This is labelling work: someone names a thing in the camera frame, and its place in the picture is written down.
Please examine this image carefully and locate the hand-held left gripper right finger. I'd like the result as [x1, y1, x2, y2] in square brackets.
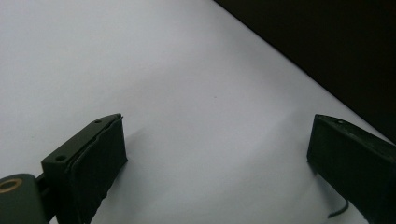
[306, 114, 396, 224]

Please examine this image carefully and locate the thin black cable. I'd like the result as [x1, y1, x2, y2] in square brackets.
[327, 199, 349, 219]

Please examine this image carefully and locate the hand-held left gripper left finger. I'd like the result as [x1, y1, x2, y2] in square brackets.
[40, 113, 129, 224]

